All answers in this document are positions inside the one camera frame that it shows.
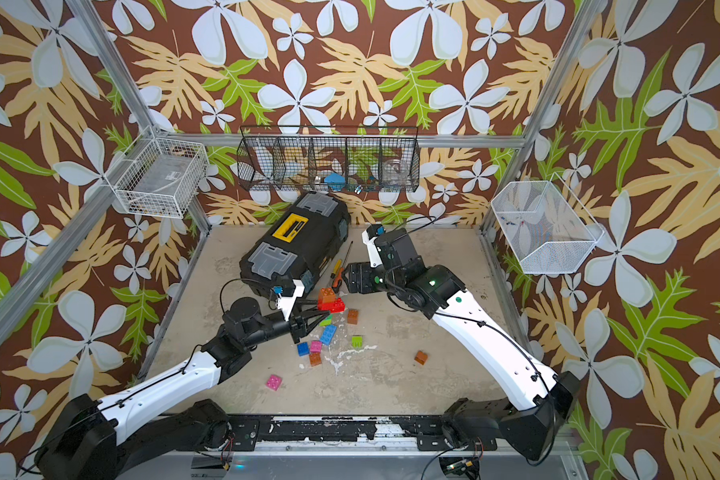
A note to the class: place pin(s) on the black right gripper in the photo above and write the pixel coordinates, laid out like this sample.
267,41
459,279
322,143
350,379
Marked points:
357,268

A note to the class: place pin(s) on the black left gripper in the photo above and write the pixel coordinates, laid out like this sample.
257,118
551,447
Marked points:
298,323

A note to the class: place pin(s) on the dark green lego brick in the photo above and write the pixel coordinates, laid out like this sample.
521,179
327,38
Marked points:
326,321

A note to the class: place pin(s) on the light blue long lego brick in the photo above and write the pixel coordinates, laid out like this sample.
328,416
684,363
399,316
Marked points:
328,334

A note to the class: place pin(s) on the orange lego brick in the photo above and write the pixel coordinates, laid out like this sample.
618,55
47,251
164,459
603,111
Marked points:
421,357
353,316
315,358
326,295

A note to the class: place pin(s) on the red long lego brick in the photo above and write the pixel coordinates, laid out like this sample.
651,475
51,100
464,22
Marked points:
336,306

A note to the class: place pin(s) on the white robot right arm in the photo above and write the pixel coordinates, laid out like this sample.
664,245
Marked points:
538,401

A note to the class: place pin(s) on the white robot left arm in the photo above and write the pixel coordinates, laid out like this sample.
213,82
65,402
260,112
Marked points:
100,439

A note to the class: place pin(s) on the dark blue lego brick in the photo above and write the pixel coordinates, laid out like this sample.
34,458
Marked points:
303,349

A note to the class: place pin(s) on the magenta lego brick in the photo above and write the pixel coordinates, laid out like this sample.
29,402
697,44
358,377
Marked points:
274,382

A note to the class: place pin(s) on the black toolbox with yellow label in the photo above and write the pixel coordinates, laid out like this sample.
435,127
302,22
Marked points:
299,246

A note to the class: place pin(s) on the blue object in basket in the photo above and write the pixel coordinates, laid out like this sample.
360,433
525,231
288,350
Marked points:
335,181

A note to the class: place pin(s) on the yellow handled screwdriver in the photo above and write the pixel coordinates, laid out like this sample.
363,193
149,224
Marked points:
341,261

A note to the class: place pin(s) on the orange handled screwdriver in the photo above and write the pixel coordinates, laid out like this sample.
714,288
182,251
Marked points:
337,280

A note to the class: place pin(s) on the black wire basket back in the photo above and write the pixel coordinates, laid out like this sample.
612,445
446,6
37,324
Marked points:
371,158

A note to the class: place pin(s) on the black mounting rail base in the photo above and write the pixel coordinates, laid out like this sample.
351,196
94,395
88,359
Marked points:
418,433

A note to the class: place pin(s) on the white wire basket right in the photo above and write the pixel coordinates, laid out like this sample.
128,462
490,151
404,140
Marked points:
548,228

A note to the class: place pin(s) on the white wire basket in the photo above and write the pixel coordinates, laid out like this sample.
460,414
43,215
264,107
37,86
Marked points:
548,228
159,175

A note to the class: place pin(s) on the white wire basket left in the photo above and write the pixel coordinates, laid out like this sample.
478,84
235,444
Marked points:
159,175

